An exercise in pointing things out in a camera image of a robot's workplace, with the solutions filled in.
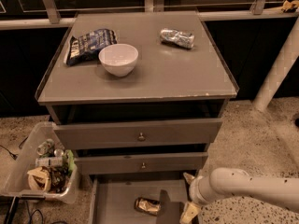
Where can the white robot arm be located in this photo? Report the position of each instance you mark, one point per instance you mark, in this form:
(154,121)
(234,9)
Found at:
(225,183)

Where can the white ceramic bowl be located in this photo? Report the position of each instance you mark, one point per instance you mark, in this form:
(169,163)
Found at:
(118,59)

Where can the yellow wrapper in bin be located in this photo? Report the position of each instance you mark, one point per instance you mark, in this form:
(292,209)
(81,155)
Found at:
(39,179)

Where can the grey top drawer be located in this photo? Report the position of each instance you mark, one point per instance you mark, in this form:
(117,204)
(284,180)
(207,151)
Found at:
(138,134)

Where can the white slanted post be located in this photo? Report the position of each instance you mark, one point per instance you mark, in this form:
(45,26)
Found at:
(279,70)

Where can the yellow object on railing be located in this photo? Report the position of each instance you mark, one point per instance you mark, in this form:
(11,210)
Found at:
(290,6)

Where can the grey drawer cabinet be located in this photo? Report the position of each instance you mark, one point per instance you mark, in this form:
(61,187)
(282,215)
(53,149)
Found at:
(168,82)

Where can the grey bottom drawer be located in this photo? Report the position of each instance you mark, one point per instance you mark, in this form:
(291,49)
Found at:
(113,201)

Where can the crushed orange can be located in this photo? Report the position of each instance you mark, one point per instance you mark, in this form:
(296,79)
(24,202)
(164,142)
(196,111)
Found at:
(148,206)

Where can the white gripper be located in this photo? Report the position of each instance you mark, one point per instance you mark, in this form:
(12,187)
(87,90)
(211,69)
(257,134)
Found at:
(194,190)

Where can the blue chip bag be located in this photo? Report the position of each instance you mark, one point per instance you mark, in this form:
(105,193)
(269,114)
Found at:
(87,47)

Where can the grey middle drawer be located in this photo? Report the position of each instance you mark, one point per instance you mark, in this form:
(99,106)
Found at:
(130,164)

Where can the metal railing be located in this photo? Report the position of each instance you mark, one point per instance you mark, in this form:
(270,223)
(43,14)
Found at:
(33,14)

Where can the grey drawer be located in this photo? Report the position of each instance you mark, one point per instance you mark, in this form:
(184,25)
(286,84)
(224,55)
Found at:
(130,164)
(113,201)
(138,134)

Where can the silver can in bin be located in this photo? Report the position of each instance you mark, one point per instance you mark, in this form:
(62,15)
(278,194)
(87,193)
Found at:
(50,162)

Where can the green can in bin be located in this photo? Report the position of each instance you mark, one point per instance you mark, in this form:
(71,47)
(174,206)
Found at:
(46,149)

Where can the crushed silver can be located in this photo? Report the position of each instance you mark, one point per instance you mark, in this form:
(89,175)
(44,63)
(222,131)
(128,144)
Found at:
(177,38)

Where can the clear plastic bin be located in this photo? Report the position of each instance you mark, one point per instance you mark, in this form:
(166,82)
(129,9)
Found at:
(17,180)

